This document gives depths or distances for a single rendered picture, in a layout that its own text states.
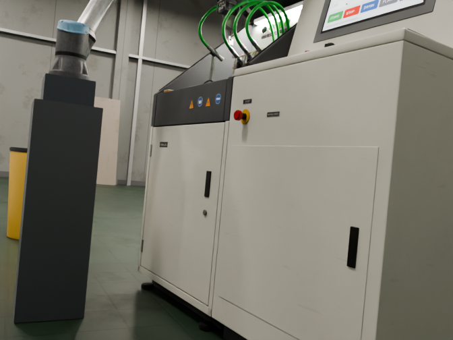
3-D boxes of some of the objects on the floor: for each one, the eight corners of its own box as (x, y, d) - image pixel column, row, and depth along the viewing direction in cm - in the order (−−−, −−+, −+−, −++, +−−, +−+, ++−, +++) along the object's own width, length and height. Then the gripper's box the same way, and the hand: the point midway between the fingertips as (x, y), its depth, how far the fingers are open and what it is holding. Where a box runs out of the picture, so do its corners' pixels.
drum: (61, 233, 342) (68, 152, 342) (62, 242, 305) (70, 152, 305) (4, 231, 327) (11, 147, 327) (-2, 241, 290) (7, 146, 290)
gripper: (217, -11, 202) (213, 35, 202) (228, -17, 195) (224, 30, 195) (232, -6, 207) (228, 39, 207) (244, -12, 200) (239, 35, 200)
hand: (232, 34), depth 203 cm, fingers closed
